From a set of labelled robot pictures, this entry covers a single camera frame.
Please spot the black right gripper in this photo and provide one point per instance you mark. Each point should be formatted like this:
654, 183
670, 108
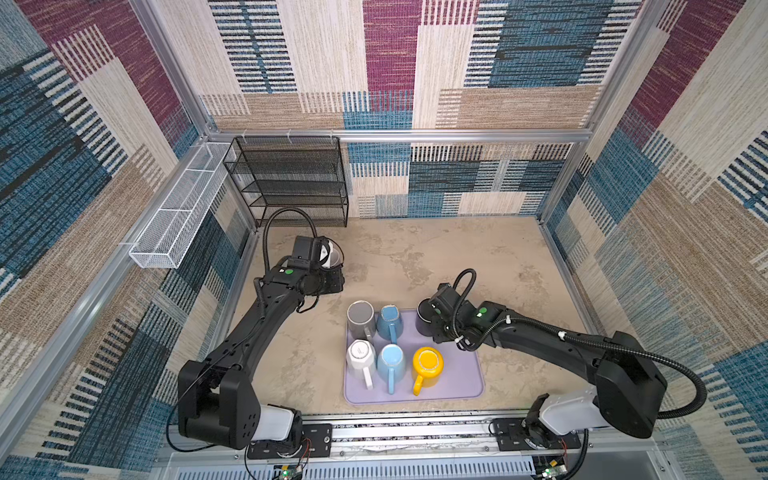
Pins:
438, 335

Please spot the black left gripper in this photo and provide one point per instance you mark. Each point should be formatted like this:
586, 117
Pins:
336, 282

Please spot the black mug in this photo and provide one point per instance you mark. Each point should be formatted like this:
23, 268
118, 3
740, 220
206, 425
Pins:
425, 318

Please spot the teal blue patterned mug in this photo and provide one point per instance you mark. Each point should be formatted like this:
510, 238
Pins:
390, 324

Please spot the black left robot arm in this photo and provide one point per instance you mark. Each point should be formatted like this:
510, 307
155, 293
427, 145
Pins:
217, 403

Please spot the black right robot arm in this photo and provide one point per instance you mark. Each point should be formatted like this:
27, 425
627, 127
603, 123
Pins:
625, 389

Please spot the yellow mug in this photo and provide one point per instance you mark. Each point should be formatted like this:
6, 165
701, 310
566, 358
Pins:
427, 367

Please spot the grey mug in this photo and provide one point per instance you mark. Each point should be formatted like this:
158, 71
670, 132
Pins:
361, 323

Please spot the light blue mug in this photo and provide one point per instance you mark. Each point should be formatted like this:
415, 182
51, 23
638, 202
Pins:
391, 366

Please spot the white mug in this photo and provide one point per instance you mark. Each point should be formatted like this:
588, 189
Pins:
361, 362

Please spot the black wire mesh shelf rack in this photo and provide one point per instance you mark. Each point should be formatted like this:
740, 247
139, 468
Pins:
304, 172

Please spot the aluminium front rail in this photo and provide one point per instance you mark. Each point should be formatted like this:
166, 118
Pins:
469, 444

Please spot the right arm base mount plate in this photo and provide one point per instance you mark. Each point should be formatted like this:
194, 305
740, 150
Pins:
513, 434

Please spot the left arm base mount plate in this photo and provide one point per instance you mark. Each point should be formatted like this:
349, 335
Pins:
306, 441

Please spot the white wire mesh basket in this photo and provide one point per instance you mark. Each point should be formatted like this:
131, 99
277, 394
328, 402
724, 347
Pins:
166, 239

